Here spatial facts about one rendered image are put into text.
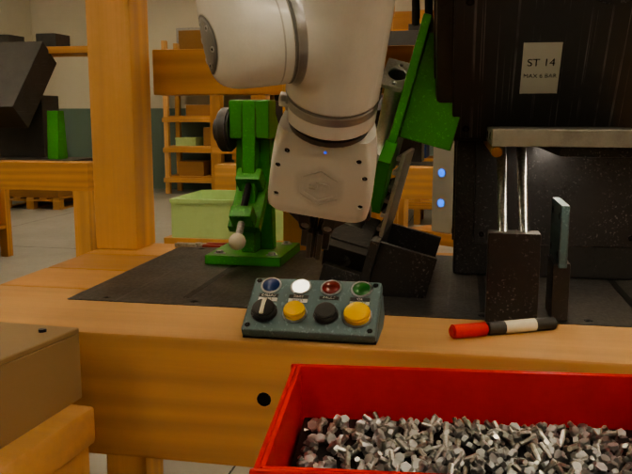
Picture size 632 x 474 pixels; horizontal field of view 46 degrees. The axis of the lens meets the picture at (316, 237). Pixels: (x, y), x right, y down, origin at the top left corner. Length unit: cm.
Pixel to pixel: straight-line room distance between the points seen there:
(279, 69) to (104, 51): 96
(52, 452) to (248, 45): 42
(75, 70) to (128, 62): 1123
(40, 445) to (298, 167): 35
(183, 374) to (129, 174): 71
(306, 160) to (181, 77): 89
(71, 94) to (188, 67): 1123
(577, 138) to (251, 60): 38
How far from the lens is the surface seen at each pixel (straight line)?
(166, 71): 158
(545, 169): 117
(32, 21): 1317
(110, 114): 153
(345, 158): 69
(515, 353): 82
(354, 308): 82
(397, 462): 60
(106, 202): 154
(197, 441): 90
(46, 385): 79
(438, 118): 101
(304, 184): 72
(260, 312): 83
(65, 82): 1283
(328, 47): 61
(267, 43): 59
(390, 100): 111
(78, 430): 80
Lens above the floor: 114
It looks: 9 degrees down
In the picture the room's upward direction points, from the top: straight up
